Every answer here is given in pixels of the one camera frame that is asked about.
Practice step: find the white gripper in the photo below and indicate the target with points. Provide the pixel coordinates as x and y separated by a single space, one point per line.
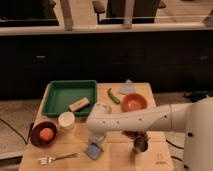
97 139

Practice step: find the blue sponge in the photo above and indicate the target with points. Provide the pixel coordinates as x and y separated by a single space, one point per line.
93 151

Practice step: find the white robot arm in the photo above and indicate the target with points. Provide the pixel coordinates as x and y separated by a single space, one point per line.
195 120

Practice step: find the white round container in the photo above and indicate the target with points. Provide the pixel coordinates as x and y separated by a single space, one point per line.
66 120

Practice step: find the wooden block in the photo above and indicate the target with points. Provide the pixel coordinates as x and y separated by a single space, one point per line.
83 102

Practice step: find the brown pine cone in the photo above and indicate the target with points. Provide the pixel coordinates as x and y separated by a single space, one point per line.
135 134

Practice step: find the green chili pepper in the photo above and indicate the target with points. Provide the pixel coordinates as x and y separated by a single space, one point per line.
112 96

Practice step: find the orange fruit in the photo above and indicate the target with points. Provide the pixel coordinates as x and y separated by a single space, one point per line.
46 134

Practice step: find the metal cup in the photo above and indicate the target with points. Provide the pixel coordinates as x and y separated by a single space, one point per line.
140 145

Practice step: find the orange bowl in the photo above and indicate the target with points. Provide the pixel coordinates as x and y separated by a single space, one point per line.
132 102

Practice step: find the silver fork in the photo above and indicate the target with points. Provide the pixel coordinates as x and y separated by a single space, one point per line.
48 160

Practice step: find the green plastic tray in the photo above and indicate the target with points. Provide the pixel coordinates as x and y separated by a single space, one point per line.
61 94

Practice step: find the dark brown bowl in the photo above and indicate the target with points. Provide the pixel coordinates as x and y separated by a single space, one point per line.
35 138

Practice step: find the blue box on floor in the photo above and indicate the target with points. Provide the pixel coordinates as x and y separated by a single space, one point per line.
196 96

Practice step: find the black office chair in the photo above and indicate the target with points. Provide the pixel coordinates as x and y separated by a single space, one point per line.
127 12

